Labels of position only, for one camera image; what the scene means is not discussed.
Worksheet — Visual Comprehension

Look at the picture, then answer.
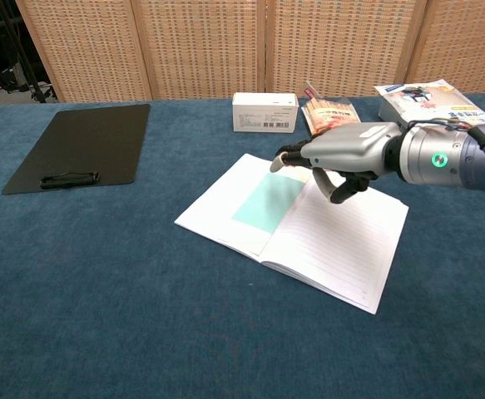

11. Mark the black clipboard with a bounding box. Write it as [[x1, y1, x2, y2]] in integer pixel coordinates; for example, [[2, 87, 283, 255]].
[[1, 103, 151, 195]]

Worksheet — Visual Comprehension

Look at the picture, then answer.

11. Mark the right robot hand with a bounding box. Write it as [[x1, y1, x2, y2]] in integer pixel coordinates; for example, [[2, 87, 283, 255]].
[[270, 121, 404, 205]]

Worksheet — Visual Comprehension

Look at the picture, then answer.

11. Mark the white cardboard box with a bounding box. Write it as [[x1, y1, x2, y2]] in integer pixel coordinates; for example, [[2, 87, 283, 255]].
[[231, 91, 299, 133]]

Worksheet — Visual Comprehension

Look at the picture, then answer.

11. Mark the black metal clipboard clip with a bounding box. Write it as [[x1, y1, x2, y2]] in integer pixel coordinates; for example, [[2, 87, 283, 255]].
[[40, 170, 101, 190]]

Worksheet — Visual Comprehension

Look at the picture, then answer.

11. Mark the black tripod stand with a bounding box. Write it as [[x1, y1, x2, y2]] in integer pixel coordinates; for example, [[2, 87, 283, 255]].
[[0, 0, 58, 103]]

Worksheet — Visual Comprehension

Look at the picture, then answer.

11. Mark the blue velvet tablecloth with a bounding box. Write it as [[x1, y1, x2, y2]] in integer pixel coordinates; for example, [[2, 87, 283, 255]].
[[0, 91, 485, 399]]

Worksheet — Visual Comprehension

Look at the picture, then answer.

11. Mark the white blue plastic package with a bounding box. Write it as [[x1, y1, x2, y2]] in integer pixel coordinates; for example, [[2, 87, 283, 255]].
[[374, 78, 485, 128]]

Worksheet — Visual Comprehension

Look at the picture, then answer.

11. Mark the bamboo chopsticks plastic bag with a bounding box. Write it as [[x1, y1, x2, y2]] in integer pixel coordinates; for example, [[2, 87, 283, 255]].
[[299, 81, 362, 137]]

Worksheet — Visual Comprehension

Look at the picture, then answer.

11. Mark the light blue bookmark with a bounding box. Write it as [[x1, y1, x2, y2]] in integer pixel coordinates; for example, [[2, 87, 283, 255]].
[[230, 168, 312, 256]]

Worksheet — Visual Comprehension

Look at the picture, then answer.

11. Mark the open lined notebook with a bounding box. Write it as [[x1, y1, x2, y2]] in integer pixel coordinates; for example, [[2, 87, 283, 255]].
[[174, 153, 409, 316]]

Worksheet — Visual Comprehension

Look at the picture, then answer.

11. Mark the woven wicker screen panel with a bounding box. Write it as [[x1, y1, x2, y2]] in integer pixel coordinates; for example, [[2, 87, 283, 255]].
[[15, 0, 154, 103], [131, 0, 269, 101], [265, 0, 428, 97], [403, 0, 485, 95]]

